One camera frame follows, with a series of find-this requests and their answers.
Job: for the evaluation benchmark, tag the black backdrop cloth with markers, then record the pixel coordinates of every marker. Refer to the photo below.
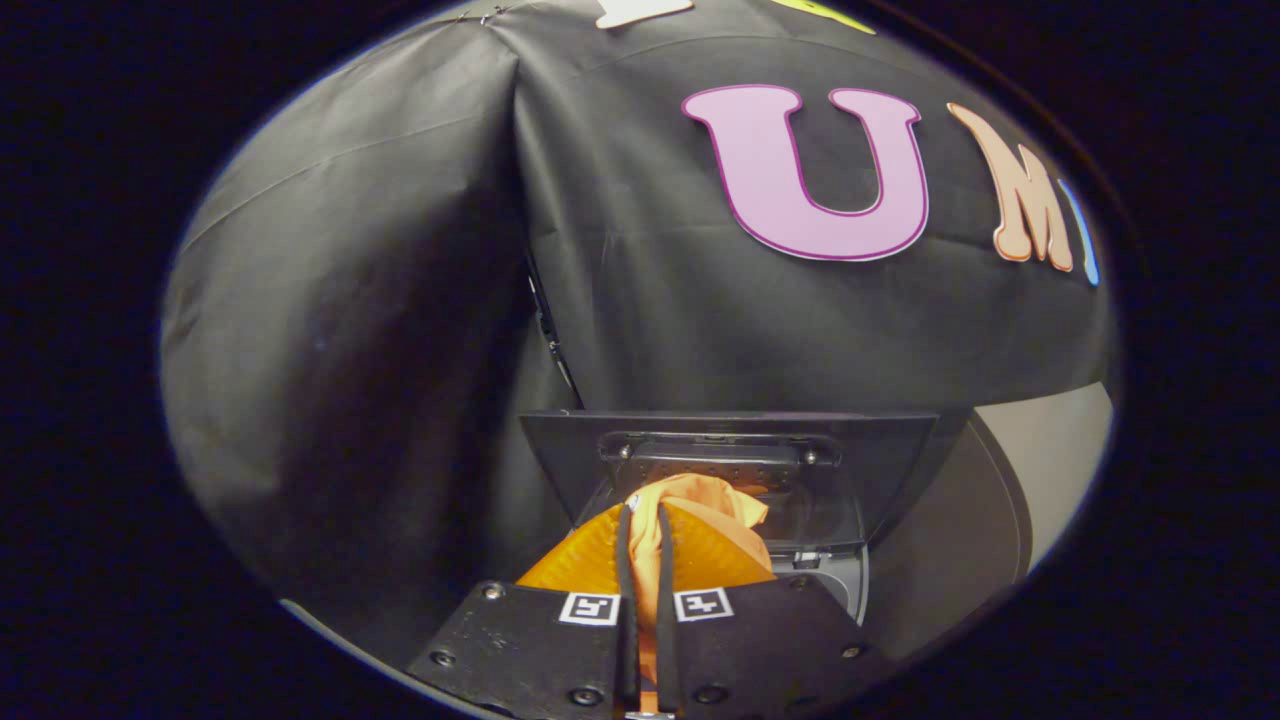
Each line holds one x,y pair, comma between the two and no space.
400,300

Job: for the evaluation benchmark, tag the beige cabinet with dark frame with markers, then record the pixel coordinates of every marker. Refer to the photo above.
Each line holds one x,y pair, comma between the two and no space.
1000,480

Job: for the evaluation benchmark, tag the orange polo shirt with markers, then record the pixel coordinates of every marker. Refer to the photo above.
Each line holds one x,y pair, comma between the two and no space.
700,500

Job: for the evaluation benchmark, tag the grey washing machine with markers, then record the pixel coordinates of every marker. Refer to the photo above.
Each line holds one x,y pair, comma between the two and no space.
840,580

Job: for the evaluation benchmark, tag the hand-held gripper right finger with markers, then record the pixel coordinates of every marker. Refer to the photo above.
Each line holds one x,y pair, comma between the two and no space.
666,620

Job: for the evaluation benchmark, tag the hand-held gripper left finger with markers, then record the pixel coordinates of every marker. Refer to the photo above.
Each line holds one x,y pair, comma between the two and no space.
627,620

